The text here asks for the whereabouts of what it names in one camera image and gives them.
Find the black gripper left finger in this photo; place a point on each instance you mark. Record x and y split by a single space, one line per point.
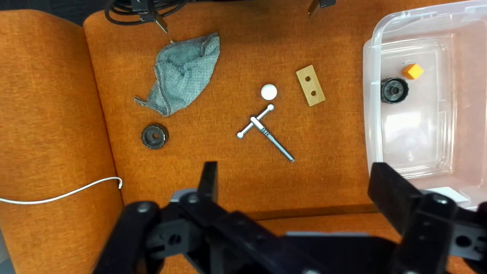
209 183

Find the orange fabric sofa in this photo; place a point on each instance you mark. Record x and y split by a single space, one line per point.
51 101

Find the small orange cube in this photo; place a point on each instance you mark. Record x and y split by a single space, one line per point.
413 70

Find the grey crumpled cloth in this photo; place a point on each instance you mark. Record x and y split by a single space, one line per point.
183 70

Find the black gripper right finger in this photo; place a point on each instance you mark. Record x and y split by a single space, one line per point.
390 187

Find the black round knob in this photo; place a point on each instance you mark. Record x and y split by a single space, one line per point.
155 136

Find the transparent plastic container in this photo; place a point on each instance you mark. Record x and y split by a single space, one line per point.
432 131

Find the wooden block with two holes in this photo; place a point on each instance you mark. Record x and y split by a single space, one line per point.
311 85

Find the small white round object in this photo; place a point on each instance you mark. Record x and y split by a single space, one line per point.
269 92

